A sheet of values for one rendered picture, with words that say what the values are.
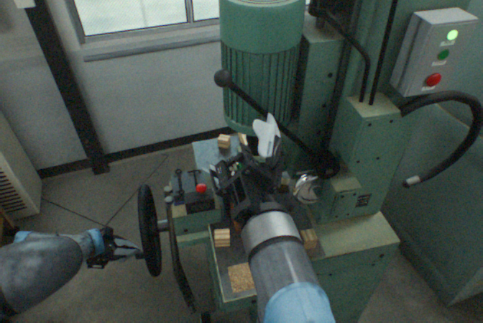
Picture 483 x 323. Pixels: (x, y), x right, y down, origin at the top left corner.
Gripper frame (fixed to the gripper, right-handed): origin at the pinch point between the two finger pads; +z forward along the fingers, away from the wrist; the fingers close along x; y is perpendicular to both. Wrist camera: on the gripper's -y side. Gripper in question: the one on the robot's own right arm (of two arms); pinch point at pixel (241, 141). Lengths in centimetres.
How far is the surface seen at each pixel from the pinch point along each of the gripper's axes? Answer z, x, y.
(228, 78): 6.6, -5.9, 7.7
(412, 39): 8.4, -35.0, -15.9
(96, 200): 113, 139, -50
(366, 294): 0, 23, -95
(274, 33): 13.2, -16.6, 3.9
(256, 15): 13.8, -16.6, 8.7
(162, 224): 22, 48, -22
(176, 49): 151, 39, -36
